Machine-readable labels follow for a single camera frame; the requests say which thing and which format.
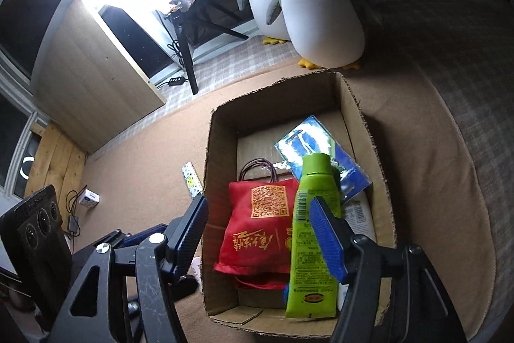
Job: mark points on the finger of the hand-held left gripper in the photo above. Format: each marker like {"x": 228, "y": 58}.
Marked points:
{"x": 132, "y": 239}

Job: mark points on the white bottle with blue cap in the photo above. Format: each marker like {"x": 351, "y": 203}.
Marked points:
{"x": 361, "y": 218}

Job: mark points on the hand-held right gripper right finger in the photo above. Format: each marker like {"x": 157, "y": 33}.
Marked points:
{"x": 327, "y": 242}

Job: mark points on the tan blanket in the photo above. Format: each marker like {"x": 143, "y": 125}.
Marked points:
{"x": 421, "y": 166}

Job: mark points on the small white box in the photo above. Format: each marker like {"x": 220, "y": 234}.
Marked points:
{"x": 89, "y": 199}

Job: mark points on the red bag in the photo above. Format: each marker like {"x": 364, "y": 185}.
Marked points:
{"x": 249, "y": 238}

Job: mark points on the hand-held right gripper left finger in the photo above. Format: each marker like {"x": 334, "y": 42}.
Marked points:
{"x": 188, "y": 234}

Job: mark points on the green tube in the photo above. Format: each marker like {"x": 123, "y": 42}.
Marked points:
{"x": 305, "y": 246}

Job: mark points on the white dotted tissue pack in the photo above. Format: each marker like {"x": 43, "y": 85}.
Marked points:
{"x": 190, "y": 180}

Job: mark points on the wooden plank panel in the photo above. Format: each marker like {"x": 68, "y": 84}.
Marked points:
{"x": 52, "y": 166}

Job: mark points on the wooden cabinet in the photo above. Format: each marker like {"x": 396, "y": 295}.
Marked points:
{"x": 92, "y": 94}

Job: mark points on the small penguin plush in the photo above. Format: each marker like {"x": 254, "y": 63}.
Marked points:
{"x": 321, "y": 13}

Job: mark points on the blue foil packet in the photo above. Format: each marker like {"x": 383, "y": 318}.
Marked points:
{"x": 309, "y": 138}

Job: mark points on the black tripod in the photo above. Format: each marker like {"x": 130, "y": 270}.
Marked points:
{"x": 186, "y": 53}

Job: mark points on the cardboard box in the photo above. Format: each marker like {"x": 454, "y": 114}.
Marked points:
{"x": 223, "y": 150}

